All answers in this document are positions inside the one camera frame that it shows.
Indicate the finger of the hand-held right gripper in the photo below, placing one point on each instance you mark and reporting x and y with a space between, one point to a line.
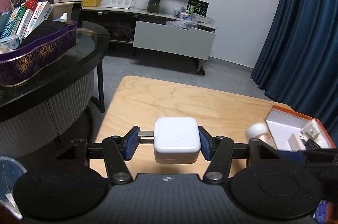
317 154

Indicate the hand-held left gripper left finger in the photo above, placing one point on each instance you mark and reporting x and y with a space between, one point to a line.
130 144

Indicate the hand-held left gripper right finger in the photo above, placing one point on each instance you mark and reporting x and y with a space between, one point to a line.
206 144

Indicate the white cube charger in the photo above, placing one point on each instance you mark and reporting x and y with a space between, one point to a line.
177 137

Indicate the orange and white cardboard box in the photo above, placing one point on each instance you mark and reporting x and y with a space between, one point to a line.
282 126

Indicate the bronze tube with white cap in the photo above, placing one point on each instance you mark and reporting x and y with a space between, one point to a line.
257 131

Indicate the black round coffee table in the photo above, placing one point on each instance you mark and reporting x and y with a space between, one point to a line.
39 97

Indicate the grey television stand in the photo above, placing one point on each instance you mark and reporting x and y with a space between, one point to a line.
171 39

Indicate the blue lined trash bin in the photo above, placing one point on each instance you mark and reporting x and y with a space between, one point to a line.
10 176

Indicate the pile of small clear packets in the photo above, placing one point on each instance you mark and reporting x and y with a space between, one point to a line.
187 20

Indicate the dark blue curtain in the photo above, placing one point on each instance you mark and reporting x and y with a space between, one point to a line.
303 28

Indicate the purple patterned tin tray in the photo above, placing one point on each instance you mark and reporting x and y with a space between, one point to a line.
34 60

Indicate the black and green box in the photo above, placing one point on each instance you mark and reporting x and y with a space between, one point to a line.
198 7

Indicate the black flat pouch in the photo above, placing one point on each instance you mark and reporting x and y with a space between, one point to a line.
42 32

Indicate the small white dropper bottle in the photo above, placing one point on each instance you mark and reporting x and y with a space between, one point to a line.
62 18

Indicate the white carton with orange print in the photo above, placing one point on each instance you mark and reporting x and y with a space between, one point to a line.
39 15

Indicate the red and white carton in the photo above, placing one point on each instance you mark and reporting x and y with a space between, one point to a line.
27 13

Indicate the teal printed carton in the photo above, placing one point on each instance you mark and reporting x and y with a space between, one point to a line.
13 23

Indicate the pink carton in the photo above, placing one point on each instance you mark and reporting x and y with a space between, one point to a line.
5 5

